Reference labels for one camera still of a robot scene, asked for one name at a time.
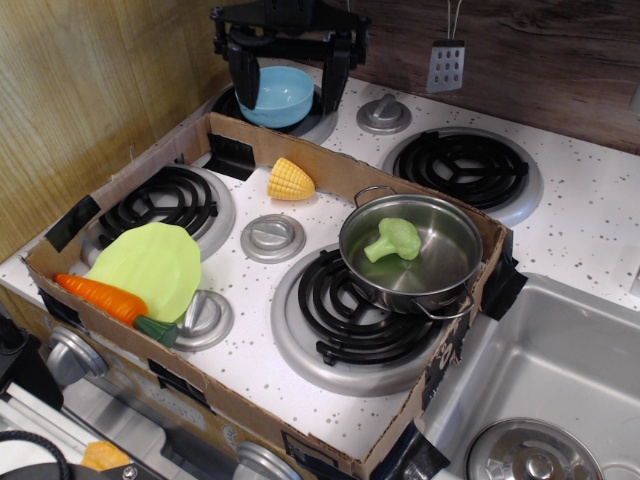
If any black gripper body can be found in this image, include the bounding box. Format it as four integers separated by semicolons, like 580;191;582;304
210;1;371;65

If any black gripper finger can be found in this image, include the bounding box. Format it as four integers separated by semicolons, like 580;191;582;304
228;43;260;109
321;49;351;115

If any green toy broccoli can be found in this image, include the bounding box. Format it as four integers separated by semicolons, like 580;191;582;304
364;218;422;263

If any small steel pan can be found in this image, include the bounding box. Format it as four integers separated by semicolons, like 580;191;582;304
339;187;483;322

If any blue plastic bowl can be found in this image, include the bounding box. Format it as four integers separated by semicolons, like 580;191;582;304
235;66;315;128

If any back left black burner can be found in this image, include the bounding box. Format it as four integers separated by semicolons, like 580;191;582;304
203;85;338;145

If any black burner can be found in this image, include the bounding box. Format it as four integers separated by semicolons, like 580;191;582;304
271;245;445;397
82;165;235;266
203;85;338;145
382;127;544;227

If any back silver stove knob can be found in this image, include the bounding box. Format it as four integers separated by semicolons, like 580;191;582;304
356;93;412;135

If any silver stove knob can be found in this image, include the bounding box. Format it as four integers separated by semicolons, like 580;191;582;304
174;290;234;352
240;214;306;264
356;93;412;135

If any yellow toy corn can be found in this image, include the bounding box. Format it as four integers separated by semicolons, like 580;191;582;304
267;157;316;201

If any front left black burner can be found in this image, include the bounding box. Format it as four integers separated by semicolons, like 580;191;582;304
82;165;235;266

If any centre silver stove knob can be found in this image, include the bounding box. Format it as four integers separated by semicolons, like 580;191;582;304
240;214;306;264

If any back right black burner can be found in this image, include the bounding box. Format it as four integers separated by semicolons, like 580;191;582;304
382;127;544;227

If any light green plastic plate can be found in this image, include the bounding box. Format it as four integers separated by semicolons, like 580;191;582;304
88;222;201;323

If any front silver stove knob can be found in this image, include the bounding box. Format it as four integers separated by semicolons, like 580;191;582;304
174;290;234;352

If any front right black burner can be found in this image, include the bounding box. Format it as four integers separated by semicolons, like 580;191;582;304
271;245;445;397

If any orange toy carrot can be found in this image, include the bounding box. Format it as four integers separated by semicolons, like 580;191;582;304
53;273;178;348

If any silver oven knob left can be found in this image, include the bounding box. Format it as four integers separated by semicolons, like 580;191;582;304
46;326;109;387

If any silver oven knob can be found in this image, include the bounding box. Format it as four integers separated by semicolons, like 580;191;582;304
46;326;109;387
232;441;302;480

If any steel sink basin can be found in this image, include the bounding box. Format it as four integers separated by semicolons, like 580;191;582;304
422;275;639;479

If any silver oven knob right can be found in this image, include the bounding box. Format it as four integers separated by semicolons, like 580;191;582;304
232;441;302;480

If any orange object bottom left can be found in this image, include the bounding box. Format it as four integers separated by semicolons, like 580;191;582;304
80;441;131;472

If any steel lid in sink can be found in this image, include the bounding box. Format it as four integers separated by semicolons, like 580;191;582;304
464;418;604;480

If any black cable bottom left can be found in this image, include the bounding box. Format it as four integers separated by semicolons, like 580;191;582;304
0;430;71;480

